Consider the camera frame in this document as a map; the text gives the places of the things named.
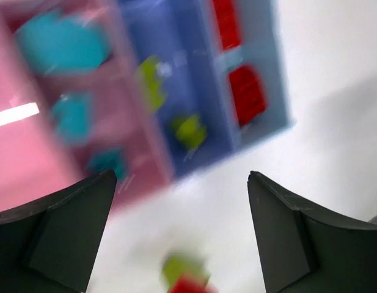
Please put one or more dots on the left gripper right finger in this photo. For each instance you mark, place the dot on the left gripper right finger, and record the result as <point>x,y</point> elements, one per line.
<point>305,247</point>

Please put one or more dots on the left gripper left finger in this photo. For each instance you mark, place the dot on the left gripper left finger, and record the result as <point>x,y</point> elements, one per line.
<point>50,244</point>

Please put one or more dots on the teal lego base brick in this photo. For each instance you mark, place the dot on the teal lego base brick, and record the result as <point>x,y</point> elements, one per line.
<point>72,115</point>

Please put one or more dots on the red curved lego top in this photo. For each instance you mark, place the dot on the red curved lego top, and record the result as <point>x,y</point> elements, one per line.
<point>248,94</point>

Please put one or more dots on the lime green lego brick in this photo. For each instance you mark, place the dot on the lime green lego brick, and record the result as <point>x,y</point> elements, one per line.
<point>189,130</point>

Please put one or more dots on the teal curved lego brick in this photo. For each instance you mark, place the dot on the teal curved lego brick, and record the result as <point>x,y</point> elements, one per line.
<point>52,43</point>

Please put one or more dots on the red lego base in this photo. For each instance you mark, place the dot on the red lego base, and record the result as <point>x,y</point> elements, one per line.
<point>227,21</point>

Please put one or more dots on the large pink bin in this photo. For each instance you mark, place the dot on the large pink bin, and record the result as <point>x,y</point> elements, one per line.
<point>32,163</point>

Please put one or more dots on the red curved lego brick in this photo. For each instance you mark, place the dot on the red curved lego brick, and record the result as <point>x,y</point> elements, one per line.
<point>189,284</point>

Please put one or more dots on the lime green lego under red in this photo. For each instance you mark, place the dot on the lime green lego under red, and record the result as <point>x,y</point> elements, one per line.
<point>178,264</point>

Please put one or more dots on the small pink bin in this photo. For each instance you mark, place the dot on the small pink bin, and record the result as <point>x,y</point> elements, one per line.
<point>121,119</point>

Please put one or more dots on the light blue bin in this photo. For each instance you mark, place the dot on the light blue bin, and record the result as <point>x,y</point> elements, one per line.
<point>260,49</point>

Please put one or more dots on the periwinkle blue bin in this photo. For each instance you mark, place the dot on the periwinkle blue bin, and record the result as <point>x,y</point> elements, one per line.
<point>176,32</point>

